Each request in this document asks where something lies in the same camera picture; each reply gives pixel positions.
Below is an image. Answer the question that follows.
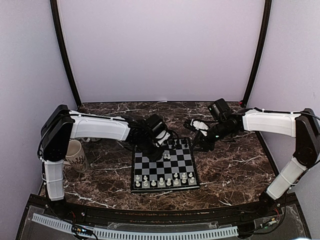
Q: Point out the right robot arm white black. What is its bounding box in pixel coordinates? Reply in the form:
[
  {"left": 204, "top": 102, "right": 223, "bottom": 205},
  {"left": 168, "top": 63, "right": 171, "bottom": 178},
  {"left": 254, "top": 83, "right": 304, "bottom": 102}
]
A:
[{"left": 185, "top": 98, "right": 320, "bottom": 217}]

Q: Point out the white knight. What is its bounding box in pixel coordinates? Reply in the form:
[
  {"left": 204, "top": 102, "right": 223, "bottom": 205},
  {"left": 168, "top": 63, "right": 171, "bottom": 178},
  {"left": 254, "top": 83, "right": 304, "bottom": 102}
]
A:
[{"left": 143, "top": 180, "right": 149, "bottom": 187}]

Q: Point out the white bishop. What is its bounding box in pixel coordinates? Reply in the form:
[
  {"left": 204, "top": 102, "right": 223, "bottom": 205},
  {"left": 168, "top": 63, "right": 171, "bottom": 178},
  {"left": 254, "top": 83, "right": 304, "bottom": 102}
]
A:
[{"left": 181, "top": 172, "right": 187, "bottom": 184}]

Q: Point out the right black frame post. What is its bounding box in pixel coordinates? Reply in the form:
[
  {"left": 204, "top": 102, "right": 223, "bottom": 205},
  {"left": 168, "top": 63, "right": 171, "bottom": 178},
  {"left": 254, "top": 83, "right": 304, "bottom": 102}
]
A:
[{"left": 242, "top": 0, "right": 273, "bottom": 107}]

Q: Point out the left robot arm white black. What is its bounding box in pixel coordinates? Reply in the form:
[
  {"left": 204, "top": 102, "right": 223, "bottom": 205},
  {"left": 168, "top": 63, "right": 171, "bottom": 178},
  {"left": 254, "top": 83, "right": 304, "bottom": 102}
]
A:
[{"left": 37, "top": 104, "right": 171, "bottom": 218}]

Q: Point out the white mug floral pattern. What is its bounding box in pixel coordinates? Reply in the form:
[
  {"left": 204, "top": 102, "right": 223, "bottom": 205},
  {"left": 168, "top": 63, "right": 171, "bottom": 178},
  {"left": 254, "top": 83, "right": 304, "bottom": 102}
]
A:
[{"left": 65, "top": 139, "right": 89, "bottom": 173}]

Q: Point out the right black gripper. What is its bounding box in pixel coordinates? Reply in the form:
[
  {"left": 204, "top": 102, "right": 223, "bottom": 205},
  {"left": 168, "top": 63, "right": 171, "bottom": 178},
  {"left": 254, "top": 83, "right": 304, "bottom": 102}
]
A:
[{"left": 190, "top": 119, "right": 234, "bottom": 152}]

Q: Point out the white slotted cable duct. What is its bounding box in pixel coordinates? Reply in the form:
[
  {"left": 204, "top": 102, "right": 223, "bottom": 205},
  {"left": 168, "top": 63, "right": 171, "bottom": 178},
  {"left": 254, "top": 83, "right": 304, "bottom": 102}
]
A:
[{"left": 31, "top": 213, "right": 239, "bottom": 240}]

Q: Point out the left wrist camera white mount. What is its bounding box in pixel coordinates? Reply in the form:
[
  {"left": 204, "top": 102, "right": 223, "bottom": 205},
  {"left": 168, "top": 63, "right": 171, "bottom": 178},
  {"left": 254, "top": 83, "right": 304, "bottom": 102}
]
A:
[{"left": 155, "top": 129, "right": 180, "bottom": 147}]

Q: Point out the black chess pieces row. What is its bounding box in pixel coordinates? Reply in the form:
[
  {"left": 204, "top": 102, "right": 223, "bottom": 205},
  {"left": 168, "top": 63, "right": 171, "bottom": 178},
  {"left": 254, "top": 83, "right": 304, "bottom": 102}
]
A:
[{"left": 167, "top": 138, "right": 189, "bottom": 150}]

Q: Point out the white piece front row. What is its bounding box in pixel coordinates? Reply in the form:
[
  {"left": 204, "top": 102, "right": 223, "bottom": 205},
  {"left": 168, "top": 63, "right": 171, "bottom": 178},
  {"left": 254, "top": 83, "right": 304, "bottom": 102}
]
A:
[{"left": 173, "top": 178, "right": 180, "bottom": 186}]

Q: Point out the black grey chess board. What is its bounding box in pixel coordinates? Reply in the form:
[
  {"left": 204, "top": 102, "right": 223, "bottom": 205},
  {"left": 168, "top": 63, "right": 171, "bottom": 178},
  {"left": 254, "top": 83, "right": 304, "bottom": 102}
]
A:
[{"left": 130, "top": 137, "right": 200, "bottom": 194}]

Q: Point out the white king piece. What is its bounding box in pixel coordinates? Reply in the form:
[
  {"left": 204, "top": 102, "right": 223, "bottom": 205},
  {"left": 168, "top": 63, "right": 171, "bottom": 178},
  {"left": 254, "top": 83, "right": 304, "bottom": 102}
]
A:
[{"left": 166, "top": 178, "right": 172, "bottom": 186}]

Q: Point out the black front rail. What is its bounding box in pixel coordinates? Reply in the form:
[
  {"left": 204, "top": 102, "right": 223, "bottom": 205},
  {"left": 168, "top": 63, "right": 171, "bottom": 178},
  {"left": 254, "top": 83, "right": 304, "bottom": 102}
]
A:
[{"left": 57, "top": 202, "right": 258, "bottom": 224}]

